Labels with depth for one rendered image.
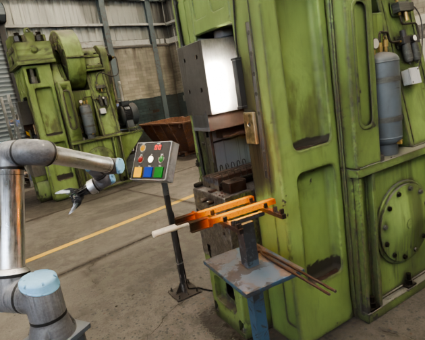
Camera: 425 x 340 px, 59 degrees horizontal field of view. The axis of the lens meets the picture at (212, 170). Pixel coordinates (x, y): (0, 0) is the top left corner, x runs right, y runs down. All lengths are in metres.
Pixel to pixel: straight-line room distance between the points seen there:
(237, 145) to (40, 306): 1.54
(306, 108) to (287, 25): 0.43
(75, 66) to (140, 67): 4.76
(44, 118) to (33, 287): 5.44
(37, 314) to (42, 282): 0.12
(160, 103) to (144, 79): 0.86
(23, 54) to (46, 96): 0.72
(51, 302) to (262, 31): 1.50
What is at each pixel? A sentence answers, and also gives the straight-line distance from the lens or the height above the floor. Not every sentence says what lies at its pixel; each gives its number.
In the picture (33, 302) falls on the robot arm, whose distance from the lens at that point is 1.74.
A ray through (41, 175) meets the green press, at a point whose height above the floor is 0.48.
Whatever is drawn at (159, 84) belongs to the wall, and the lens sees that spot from 11.88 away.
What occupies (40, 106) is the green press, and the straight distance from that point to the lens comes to 6.98.
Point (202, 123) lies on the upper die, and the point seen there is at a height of 1.32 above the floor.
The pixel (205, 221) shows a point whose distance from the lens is 1.60.
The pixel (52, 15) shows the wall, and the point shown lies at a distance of 10.97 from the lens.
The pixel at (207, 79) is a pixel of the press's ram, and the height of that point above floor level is 1.55.
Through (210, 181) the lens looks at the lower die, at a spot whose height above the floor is 0.96.
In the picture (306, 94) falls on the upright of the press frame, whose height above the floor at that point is 1.40.
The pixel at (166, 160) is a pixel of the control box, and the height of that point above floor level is 1.08.
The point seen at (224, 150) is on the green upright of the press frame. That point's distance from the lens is 2.52.
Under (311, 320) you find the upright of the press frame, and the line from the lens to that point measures 2.38.
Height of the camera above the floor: 1.52
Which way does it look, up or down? 12 degrees down
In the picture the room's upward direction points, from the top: 9 degrees counter-clockwise
